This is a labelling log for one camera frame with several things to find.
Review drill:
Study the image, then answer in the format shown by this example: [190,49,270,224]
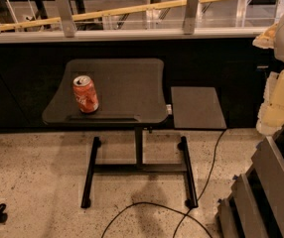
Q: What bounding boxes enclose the black adjustable laptop table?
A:
[42,59,198,209]

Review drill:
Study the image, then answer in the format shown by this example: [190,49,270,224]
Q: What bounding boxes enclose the wooden handrail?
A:
[0,0,224,32]

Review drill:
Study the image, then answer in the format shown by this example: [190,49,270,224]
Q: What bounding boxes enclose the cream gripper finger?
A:
[256,69,284,136]
[252,23,278,49]

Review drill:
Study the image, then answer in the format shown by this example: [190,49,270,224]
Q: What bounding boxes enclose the red soda can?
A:
[72,75,99,113]

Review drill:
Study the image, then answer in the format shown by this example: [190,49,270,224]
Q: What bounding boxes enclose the black side table panel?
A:
[171,86,226,130]

